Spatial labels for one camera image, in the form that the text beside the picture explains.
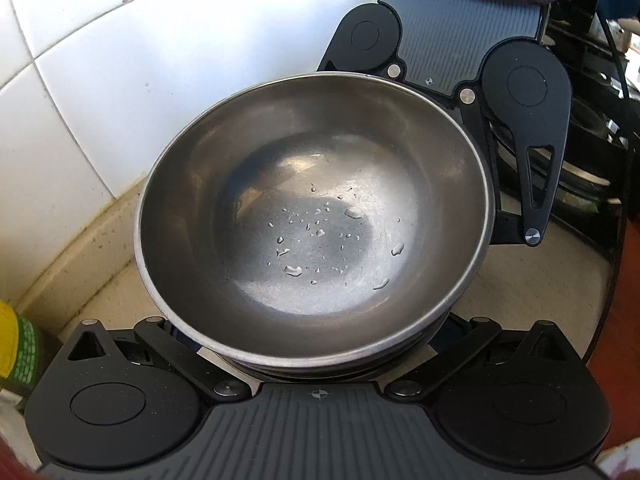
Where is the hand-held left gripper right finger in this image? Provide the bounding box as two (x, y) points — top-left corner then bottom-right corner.
(384, 311), (584, 402)

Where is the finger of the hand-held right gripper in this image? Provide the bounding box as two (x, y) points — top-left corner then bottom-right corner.
(459, 86), (572, 249)
(315, 49), (404, 79)

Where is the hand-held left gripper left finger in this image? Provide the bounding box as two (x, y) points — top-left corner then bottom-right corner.
(64, 315), (262, 403)

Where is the yellow label bottle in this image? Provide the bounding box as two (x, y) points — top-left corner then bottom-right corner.
(0, 300), (44, 402)

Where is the red cloth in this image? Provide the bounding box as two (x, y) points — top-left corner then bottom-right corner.
(585, 240), (640, 453)

